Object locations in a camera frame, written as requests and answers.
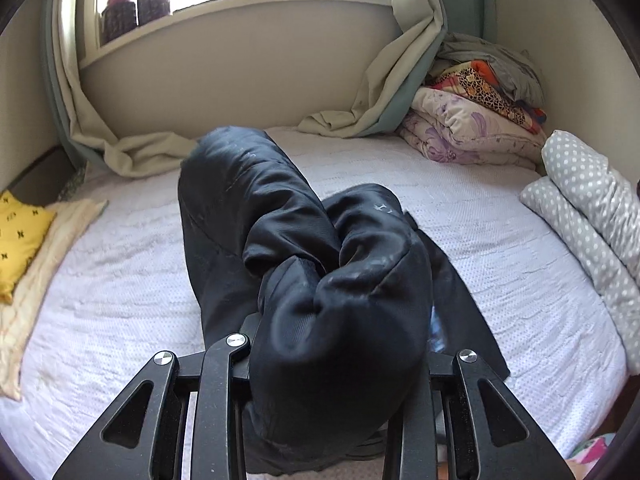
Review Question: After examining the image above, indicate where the purple floral folded quilt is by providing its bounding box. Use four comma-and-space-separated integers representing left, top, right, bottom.
397, 85, 552, 174

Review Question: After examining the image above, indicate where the orange patterned folded blanket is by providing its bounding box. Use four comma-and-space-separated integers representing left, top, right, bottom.
424, 60, 549, 134

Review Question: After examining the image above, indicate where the dark navy padded jacket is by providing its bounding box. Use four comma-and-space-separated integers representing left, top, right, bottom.
177, 127, 512, 479

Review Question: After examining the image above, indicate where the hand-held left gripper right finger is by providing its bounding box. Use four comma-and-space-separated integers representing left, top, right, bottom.
385, 347, 577, 480

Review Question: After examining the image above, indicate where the cream blanket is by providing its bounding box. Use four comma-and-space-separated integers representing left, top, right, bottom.
0, 198, 109, 402

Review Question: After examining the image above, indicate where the yellow patterned pillow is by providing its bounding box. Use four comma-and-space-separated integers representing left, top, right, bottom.
0, 189, 57, 306

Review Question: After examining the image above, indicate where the person's floral clothing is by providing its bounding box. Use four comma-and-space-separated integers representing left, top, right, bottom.
564, 434, 619, 477

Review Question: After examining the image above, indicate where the white bed sheet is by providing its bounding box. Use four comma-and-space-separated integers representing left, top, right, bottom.
0, 125, 632, 480

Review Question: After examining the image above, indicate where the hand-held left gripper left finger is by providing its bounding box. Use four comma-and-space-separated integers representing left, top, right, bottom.
52, 314, 262, 480

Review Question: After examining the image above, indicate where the grey polka dot quilt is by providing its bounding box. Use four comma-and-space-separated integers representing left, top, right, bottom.
519, 129, 640, 377

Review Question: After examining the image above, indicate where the beige curtain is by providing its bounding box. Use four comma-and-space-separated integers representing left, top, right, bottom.
297, 0, 497, 139
42, 0, 202, 179

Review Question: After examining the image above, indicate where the grey folded cloth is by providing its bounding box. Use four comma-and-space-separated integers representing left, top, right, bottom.
439, 32, 547, 107

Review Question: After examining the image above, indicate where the dark jar with pink lid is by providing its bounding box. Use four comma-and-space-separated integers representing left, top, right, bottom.
134, 0, 174, 27
100, 0, 139, 47

